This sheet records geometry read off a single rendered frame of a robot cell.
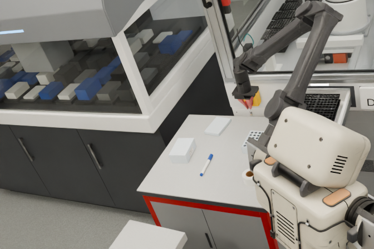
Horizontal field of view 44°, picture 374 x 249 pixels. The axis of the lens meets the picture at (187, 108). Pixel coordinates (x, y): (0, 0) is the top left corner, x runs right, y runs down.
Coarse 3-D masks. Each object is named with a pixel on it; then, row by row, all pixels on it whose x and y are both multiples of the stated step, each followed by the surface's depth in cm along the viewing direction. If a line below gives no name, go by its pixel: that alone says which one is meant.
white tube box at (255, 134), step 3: (249, 132) 217; (252, 132) 217; (255, 132) 216; (258, 132) 215; (261, 132) 214; (249, 135) 215; (252, 135) 214; (255, 135) 214; (258, 135) 214; (246, 138) 213; (255, 138) 212; (246, 141) 212; (243, 144) 211; (246, 144) 210; (243, 147) 209; (246, 147) 208; (243, 150) 210; (246, 150) 209; (246, 153) 210
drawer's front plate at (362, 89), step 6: (360, 90) 199; (366, 90) 197; (372, 90) 196; (360, 96) 200; (366, 96) 199; (372, 96) 198; (366, 102) 201; (372, 102) 200; (366, 108) 203; (372, 108) 201
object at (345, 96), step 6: (312, 90) 213; (318, 90) 212; (324, 90) 211; (330, 90) 209; (336, 90) 208; (342, 90) 207; (348, 90) 205; (342, 96) 208; (348, 96) 202; (342, 102) 209; (348, 102) 202; (342, 108) 196; (348, 108) 201; (342, 114) 192; (336, 120) 200; (342, 120) 192
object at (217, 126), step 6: (216, 120) 236; (222, 120) 235; (228, 120) 233; (210, 126) 233; (216, 126) 232; (222, 126) 231; (204, 132) 232; (210, 132) 229; (216, 132) 228; (222, 132) 229
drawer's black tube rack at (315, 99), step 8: (312, 96) 208; (320, 96) 207; (328, 96) 205; (336, 96) 203; (312, 104) 204; (320, 104) 202; (328, 104) 201; (336, 104) 198; (320, 112) 197; (328, 112) 196; (336, 112) 199
